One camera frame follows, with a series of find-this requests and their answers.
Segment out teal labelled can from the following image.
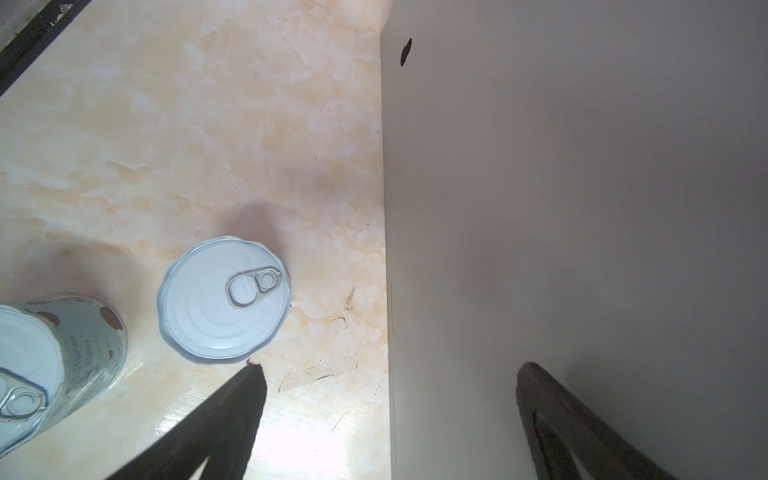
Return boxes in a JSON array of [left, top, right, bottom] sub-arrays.
[[1, 294, 127, 457]]

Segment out grey metal cabinet box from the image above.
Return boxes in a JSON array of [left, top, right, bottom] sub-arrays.
[[381, 1, 767, 479]]

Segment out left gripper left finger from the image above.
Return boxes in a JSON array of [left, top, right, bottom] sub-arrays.
[[111, 363, 267, 479]]

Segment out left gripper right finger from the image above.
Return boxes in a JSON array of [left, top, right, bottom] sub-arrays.
[[517, 362, 672, 479]]

